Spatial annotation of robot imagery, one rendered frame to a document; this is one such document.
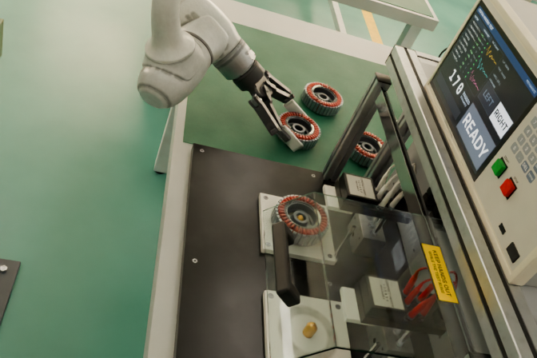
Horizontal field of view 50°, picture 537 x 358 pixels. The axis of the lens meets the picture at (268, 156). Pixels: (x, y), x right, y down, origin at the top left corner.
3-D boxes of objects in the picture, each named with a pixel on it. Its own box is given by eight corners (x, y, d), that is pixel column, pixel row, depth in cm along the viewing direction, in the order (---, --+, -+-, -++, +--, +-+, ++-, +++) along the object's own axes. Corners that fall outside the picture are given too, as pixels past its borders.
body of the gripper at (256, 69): (251, 69, 131) (276, 98, 134) (258, 52, 137) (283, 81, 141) (227, 85, 135) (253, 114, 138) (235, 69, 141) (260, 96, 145)
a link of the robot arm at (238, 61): (245, 32, 135) (261, 50, 137) (217, 52, 140) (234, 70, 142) (236, 49, 128) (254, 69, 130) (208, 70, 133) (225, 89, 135)
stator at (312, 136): (270, 140, 140) (275, 129, 138) (277, 115, 149) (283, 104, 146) (312, 157, 140) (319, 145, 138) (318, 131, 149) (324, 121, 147)
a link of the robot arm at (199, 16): (224, 45, 141) (196, 79, 133) (179, -5, 135) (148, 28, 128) (251, 29, 133) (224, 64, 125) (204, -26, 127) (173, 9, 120)
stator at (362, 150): (345, 163, 143) (352, 152, 141) (341, 134, 152) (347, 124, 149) (386, 173, 145) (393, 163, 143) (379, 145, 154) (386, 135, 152)
